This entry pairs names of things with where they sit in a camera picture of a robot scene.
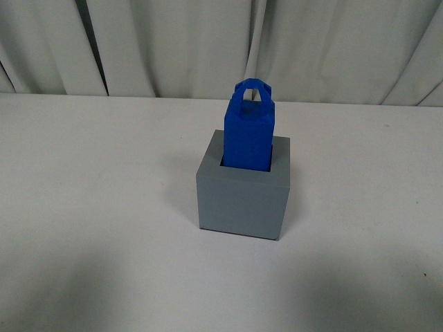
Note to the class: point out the white pleated curtain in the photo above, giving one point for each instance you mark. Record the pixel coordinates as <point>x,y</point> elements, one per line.
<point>352,52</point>

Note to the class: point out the blue part with handle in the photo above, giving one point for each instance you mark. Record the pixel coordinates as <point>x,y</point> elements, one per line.
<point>248,126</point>

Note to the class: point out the gray square base block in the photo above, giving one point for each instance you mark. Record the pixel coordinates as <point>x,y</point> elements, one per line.
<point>242,201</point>

